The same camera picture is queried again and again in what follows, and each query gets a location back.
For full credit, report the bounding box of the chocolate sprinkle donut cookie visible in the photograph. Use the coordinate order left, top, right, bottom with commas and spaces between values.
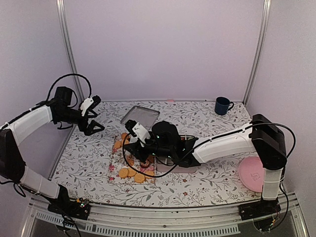
140, 161, 151, 169

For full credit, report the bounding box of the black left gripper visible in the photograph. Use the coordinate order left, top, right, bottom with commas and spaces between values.
57, 107, 105, 135

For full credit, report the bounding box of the floral rectangular tray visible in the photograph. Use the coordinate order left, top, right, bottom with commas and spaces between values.
108, 133, 156, 185

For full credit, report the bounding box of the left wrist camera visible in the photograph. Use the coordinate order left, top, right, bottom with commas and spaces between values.
79, 95, 101, 117

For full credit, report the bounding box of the beige embossed round biscuit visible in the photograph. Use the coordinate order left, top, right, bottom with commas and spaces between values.
134, 173, 146, 183

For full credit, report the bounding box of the dark blue mug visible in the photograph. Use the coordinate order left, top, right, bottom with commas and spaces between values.
214, 97, 234, 116

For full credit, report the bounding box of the pink divided cookie tin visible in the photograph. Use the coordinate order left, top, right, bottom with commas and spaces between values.
156, 135, 198, 173

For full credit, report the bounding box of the right metal frame post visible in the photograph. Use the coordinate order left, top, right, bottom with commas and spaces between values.
242, 0, 272, 107

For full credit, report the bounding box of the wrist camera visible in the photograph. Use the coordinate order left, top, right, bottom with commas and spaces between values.
125, 120, 150, 147
79, 95, 101, 117

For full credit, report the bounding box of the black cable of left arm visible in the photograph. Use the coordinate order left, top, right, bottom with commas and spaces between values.
46, 73, 93, 104

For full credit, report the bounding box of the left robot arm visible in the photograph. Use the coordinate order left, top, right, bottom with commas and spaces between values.
0, 86, 105, 214

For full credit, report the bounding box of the left metal frame post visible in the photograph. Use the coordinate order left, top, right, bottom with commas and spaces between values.
55, 0, 81, 90

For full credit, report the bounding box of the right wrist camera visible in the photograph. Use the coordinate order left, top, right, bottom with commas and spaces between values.
125, 120, 150, 147

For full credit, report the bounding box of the metal tin lid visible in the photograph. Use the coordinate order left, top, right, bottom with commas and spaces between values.
120, 106, 160, 130

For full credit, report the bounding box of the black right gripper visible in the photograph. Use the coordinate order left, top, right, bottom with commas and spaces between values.
122, 134, 173, 164

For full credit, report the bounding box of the metal frame post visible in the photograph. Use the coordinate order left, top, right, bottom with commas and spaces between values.
242, 0, 272, 107
55, 0, 81, 90

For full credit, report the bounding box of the pink plate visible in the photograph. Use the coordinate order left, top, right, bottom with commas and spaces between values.
238, 157, 264, 193

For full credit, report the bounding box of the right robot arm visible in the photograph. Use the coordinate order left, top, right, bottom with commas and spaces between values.
123, 114, 287, 215

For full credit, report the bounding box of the aluminium front rail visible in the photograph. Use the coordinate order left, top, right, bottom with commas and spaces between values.
21, 193, 309, 237

